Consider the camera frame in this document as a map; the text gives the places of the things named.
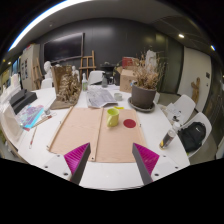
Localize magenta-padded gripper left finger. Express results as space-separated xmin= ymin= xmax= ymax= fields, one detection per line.
xmin=42 ymin=142 xmax=92 ymax=186

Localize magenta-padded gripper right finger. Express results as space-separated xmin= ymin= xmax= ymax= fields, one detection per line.
xmin=131 ymin=142 xmax=183 ymax=186

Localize clear white-capped drink bottle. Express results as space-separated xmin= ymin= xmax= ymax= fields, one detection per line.
xmin=159 ymin=121 xmax=181 ymax=150

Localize light plywood board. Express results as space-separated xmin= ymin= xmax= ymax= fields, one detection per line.
xmin=46 ymin=105 xmax=104 ymax=157
xmin=89 ymin=107 xmax=148 ymax=164

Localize flat round red coaster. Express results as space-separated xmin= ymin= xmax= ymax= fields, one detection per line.
xmin=122 ymin=118 xmax=137 ymax=129

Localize red pencil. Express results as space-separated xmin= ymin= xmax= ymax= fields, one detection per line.
xmin=29 ymin=125 xmax=38 ymax=149

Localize grey plant pot saucer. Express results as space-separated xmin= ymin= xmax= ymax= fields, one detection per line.
xmin=127 ymin=96 xmax=157 ymax=113

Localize black backpack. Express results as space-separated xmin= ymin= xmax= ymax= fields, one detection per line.
xmin=178 ymin=121 xmax=207 ymax=153

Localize yellow-green mug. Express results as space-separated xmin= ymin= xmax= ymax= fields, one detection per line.
xmin=106 ymin=107 xmax=120 ymax=128

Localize loose white papers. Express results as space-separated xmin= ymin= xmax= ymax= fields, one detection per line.
xmin=165 ymin=102 xmax=183 ymax=121

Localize dried plant in grey pot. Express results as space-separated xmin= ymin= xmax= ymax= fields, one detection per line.
xmin=130 ymin=49 xmax=166 ymax=110

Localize colourful booklet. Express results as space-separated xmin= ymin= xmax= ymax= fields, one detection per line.
xmin=16 ymin=104 xmax=45 ymax=130

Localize folded newspaper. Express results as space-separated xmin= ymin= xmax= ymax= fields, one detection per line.
xmin=85 ymin=86 xmax=118 ymax=109

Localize small grey bowl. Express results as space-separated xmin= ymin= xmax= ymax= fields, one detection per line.
xmin=113 ymin=92 xmax=124 ymax=102

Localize white chair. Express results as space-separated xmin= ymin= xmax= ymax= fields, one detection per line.
xmin=178 ymin=111 xmax=213 ymax=158
xmin=88 ymin=70 xmax=105 ymax=86
xmin=159 ymin=94 xmax=197 ymax=126

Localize brown carved sculpture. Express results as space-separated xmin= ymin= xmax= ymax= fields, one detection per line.
xmin=49 ymin=64 xmax=83 ymax=110

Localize black flat box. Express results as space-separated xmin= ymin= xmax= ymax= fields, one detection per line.
xmin=9 ymin=88 xmax=38 ymax=114

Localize small white plaster statue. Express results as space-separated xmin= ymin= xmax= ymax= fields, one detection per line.
xmin=71 ymin=65 xmax=80 ymax=81

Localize wooden easel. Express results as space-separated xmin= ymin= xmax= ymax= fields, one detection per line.
xmin=79 ymin=50 xmax=98 ymax=81

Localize black appliance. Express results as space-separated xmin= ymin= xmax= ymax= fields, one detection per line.
xmin=99 ymin=61 xmax=118 ymax=88

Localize white plaster bust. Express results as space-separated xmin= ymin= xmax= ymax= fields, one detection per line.
xmin=43 ymin=60 xmax=54 ymax=80

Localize red box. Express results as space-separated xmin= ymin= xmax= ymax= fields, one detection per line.
xmin=122 ymin=56 xmax=136 ymax=69

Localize tall white plaster statue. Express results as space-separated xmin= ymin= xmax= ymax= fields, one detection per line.
xmin=144 ymin=49 xmax=158 ymax=73

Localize white cabinet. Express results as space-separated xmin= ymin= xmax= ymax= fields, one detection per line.
xmin=19 ymin=43 xmax=41 ymax=91

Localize wooden wall figure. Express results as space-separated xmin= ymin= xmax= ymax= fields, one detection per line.
xmin=190 ymin=77 xmax=202 ymax=104

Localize black wall screen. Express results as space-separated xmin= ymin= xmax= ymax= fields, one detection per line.
xmin=43 ymin=32 xmax=85 ymax=64

